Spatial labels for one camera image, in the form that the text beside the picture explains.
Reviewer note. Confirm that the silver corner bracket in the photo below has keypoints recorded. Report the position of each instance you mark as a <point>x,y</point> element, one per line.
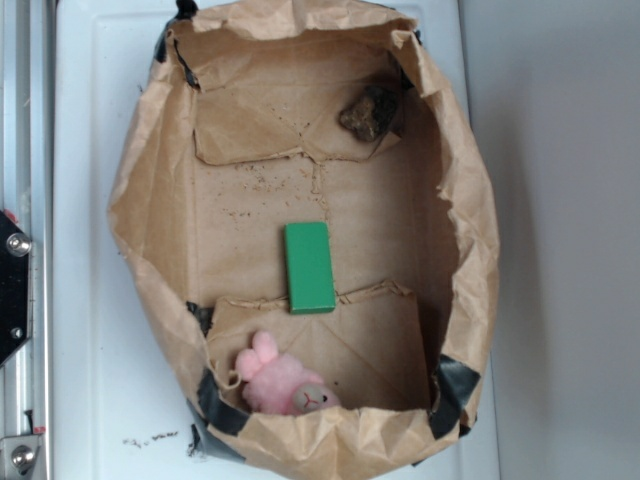
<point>22,458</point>

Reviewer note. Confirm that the brown rough rock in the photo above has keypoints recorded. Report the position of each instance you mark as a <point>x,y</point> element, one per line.
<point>371,114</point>

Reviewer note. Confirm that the pink plush toy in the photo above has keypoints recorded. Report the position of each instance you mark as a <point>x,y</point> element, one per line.
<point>278,383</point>

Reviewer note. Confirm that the brown paper bag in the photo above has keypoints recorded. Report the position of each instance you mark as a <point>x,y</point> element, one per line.
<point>237,135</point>

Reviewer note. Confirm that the aluminium frame rail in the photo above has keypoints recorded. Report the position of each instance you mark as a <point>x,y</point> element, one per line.
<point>26,192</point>

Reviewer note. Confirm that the black mounting plate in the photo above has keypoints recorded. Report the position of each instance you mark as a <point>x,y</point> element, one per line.
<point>15,294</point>

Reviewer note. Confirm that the green rectangular block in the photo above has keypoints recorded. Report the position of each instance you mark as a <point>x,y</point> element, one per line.
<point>309,268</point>

